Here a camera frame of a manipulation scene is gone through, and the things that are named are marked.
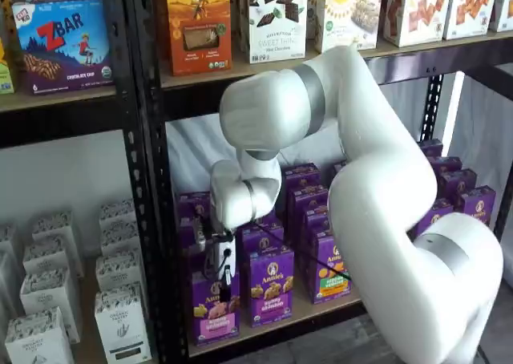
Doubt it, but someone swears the purple box violet patch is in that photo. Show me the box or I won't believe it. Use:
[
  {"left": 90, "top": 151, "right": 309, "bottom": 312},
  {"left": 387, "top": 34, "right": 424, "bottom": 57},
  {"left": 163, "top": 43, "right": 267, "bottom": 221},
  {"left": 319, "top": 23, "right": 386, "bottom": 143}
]
[{"left": 247, "top": 249, "right": 296, "bottom": 329}]

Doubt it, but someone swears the blue ZBar box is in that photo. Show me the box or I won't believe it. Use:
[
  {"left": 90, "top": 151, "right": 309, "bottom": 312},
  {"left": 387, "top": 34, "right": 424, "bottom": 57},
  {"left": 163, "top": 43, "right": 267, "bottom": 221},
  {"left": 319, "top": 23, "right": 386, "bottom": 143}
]
[{"left": 11, "top": 0, "right": 115, "bottom": 96}]

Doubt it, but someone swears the purple Annie's box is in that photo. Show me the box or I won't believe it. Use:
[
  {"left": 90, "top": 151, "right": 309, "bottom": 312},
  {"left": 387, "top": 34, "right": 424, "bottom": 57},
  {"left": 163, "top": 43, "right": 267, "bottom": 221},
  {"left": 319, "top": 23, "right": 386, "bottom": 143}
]
[
  {"left": 239, "top": 222, "right": 286, "bottom": 257},
  {"left": 178, "top": 217, "right": 210, "bottom": 257},
  {"left": 436, "top": 168, "right": 479, "bottom": 204},
  {"left": 280, "top": 163, "right": 322, "bottom": 189},
  {"left": 418, "top": 139, "right": 444, "bottom": 159},
  {"left": 303, "top": 206, "right": 332, "bottom": 241},
  {"left": 426, "top": 155, "right": 464, "bottom": 176},
  {"left": 455, "top": 184, "right": 497, "bottom": 225},
  {"left": 176, "top": 191, "right": 212, "bottom": 221},
  {"left": 411, "top": 198, "right": 454, "bottom": 240},
  {"left": 287, "top": 184, "right": 330, "bottom": 221}
]

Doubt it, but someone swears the purple box green patch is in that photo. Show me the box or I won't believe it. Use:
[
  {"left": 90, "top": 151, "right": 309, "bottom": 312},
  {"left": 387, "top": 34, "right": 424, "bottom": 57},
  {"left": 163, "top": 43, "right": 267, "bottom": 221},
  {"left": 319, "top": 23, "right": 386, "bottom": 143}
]
[{"left": 309, "top": 235, "right": 354, "bottom": 305}]

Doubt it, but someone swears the purple box pink patch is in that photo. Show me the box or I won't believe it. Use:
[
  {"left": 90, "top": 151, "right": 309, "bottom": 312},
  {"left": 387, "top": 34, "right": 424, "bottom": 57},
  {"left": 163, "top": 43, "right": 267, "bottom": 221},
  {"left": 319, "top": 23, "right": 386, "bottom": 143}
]
[{"left": 191, "top": 270, "right": 242, "bottom": 347}]

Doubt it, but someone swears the thin black cable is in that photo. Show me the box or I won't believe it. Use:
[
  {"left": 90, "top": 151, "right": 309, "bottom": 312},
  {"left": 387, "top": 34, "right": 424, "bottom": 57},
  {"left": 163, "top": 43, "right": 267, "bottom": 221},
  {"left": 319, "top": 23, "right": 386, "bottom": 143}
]
[{"left": 236, "top": 219, "right": 353, "bottom": 281}]

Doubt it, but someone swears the white yellow Simple Mills box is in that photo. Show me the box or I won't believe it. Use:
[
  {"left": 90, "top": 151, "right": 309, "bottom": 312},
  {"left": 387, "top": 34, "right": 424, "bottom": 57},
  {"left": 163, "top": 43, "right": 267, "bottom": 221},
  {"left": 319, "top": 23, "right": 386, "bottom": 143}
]
[{"left": 313, "top": 0, "right": 382, "bottom": 55}]

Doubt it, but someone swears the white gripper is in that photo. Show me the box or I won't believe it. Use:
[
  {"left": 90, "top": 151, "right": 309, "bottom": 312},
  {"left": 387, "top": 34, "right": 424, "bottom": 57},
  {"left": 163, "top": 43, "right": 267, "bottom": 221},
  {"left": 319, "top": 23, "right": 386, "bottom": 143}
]
[{"left": 205, "top": 234, "right": 237, "bottom": 303}]

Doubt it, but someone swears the orange cracker box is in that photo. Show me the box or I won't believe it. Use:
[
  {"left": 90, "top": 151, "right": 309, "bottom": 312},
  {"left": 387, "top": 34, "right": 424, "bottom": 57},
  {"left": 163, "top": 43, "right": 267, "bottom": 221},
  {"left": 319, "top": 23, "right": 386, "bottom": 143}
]
[{"left": 164, "top": 0, "right": 234, "bottom": 78}]

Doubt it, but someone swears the white orange crackers box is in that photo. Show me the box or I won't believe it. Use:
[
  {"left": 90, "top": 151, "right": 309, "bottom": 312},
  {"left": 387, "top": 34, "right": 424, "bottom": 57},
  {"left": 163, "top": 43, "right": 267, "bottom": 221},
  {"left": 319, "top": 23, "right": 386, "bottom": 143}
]
[
  {"left": 382, "top": 0, "right": 452, "bottom": 48},
  {"left": 490, "top": 0, "right": 513, "bottom": 33},
  {"left": 442, "top": 0, "right": 500, "bottom": 42}
]

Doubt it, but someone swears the white Organic Pantry box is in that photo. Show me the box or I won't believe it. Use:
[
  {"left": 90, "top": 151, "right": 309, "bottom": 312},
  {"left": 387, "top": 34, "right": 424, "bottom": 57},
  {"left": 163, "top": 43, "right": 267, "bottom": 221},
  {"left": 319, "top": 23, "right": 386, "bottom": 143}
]
[
  {"left": 95, "top": 251, "right": 146, "bottom": 293},
  {"left": 93, "top": 282, "right": 153, "bottom": 364},
  {"left": 31, "top": 211, "right": 75, "bottom": 245},
  {"left": 99, "top": 222, "right": 139, "bottom": 257},
  {"left": 99, "top": 198, "right": 138, "bottom": 225},
  {"left": 22, "top": 239, "right": 86, "bottom": 277},
  {"left": 4, "top": 306, "right": 75, "bottom": 364},
  {"left": 19, "top": 268, "right": 83, "bottom": 344}
]

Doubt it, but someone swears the black metal shelving frame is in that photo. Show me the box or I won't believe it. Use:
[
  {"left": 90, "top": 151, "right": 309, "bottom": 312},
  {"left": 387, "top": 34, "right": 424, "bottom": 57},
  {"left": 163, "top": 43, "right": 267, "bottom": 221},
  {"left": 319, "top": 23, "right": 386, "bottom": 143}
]
[
  {"left": 123, "top": 0, "right": 513, "bottom": 364},
  {"left": 0, "top": 0, "right": 158, "bottom": 364}
]

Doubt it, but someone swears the white Sweet Thins box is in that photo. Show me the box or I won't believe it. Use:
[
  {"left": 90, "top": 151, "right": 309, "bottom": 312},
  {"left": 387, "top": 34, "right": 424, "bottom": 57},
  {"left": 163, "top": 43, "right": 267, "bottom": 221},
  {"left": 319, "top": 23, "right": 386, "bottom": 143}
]
[{"left": 247, "top": 0, "right": 309, "bottom": 65}]

